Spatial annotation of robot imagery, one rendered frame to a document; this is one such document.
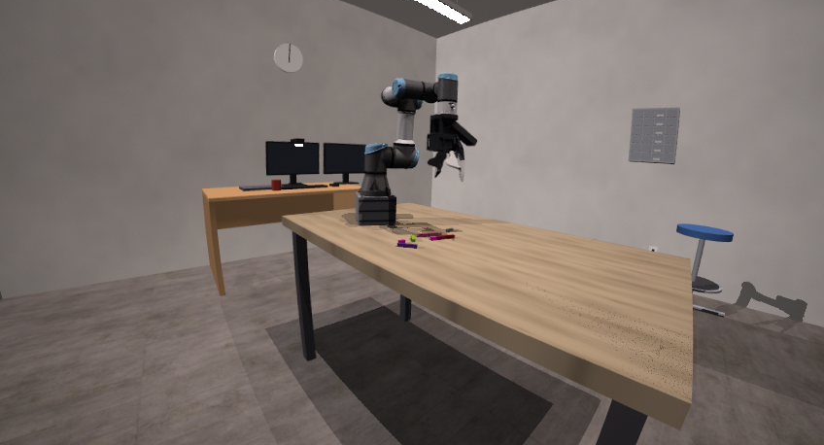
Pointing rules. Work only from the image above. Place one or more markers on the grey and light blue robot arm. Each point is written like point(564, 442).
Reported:
point(409, 96)

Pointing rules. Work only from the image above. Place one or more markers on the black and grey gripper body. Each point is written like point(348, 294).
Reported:
point(443, 142)

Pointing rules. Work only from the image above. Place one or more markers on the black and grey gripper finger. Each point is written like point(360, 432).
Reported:
point(456, 159)
point(437, 162)

